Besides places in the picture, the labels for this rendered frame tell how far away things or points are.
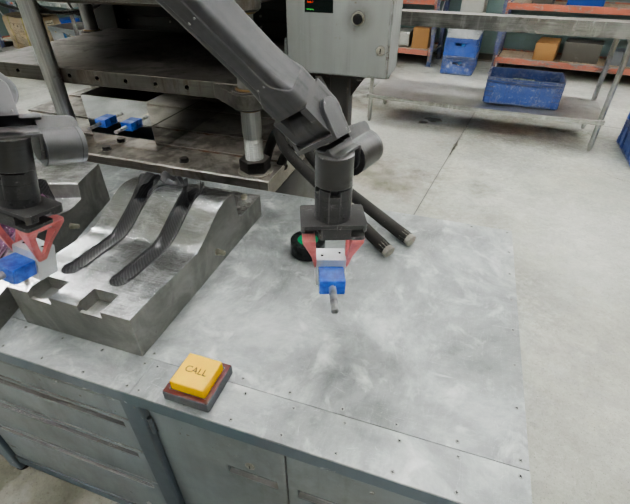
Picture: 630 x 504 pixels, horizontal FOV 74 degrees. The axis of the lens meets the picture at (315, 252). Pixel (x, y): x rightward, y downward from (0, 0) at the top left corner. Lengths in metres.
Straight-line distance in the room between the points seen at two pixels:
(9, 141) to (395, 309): 0.68
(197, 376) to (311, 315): 0.25
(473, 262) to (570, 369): 1.10
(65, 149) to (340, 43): 0.81
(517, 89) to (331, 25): 3.00
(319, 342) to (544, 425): 1.18
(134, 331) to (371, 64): 0.92
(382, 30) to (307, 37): 0.21
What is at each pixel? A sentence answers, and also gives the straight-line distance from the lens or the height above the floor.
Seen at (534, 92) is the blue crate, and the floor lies 0.38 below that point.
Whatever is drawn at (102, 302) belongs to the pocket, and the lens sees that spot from 0.85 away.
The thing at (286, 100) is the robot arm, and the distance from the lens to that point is 0.57.
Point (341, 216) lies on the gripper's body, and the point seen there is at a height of 1.05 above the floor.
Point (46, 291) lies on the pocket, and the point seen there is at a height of 0.86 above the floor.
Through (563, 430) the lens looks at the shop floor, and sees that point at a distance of 1.83.
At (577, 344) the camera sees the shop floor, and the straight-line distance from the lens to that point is 2.16.
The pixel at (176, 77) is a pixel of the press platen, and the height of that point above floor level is 1.04.
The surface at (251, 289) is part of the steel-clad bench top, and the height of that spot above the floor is 0.80.
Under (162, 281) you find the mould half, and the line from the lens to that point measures 0.81.
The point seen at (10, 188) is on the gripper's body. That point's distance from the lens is 0.76.
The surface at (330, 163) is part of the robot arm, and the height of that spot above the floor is 1.14.
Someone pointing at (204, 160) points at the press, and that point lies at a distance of 1.51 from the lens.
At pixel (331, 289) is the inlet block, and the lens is 0.68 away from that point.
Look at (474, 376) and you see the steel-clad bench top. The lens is 0.78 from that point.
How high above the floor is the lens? 1.38
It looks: 36 degrees down
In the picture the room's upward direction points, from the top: straight up
